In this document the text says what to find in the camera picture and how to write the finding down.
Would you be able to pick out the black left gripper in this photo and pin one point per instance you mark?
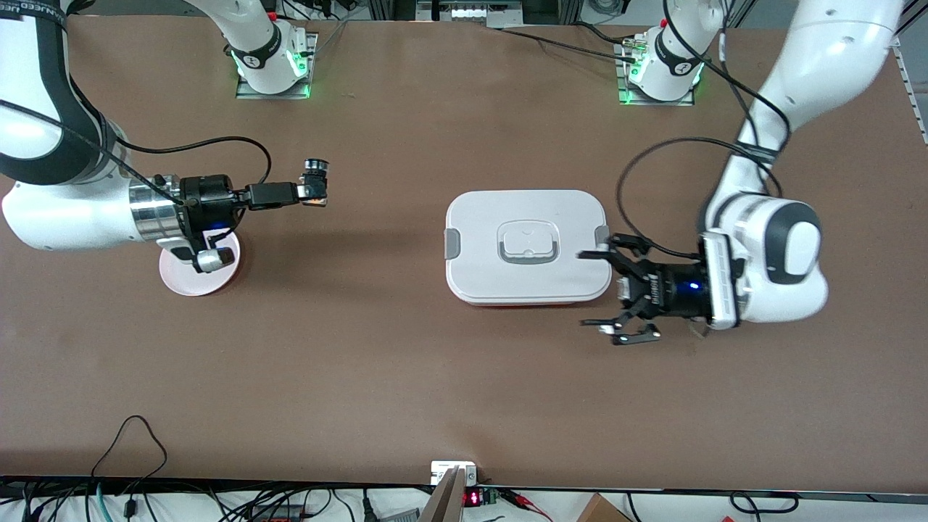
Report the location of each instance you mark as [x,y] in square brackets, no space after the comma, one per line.
[676,291]

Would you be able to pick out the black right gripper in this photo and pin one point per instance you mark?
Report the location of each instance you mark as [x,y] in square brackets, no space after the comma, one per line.
[208,198]

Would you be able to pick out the small black motor part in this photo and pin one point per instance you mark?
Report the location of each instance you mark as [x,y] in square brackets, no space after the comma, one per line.
[315,170]

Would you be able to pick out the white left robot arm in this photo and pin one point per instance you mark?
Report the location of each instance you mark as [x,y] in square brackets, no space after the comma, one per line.
[834,58]

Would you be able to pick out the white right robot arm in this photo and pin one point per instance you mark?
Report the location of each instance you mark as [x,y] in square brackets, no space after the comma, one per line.
[58,217]

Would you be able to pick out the pink round plate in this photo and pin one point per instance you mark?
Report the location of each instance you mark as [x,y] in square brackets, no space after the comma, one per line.
[196,284]

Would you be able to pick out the white lidded box, grey latches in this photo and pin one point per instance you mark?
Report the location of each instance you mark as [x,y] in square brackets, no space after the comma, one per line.
[529,217]

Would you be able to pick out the brown cardboard box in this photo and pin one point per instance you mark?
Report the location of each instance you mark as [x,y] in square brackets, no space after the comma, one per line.
[600,511]

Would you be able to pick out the red and black clip leads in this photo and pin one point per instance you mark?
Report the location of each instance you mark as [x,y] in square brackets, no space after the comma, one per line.
[525,500]

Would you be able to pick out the red digit display module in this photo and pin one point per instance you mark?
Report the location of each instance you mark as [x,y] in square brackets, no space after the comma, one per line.
[473,498]

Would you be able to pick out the small white box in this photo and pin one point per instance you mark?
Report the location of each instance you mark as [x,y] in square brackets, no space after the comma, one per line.
[442,471]

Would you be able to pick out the grey metal strut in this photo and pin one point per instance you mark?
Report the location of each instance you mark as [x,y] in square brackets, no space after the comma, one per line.
[442,504]

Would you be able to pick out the black power plug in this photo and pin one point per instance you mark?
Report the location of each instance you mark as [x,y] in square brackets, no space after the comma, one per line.
[370,507]

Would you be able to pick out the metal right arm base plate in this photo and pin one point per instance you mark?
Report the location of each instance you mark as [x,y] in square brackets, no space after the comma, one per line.
[250,95]

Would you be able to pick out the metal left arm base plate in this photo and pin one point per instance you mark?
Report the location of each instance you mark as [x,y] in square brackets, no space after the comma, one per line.
[652,103]

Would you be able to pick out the aluminium frame with white light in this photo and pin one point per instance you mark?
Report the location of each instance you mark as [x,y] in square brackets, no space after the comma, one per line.
[471,13]

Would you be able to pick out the aluminium frame profile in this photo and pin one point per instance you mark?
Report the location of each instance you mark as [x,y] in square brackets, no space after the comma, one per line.
[915,101]

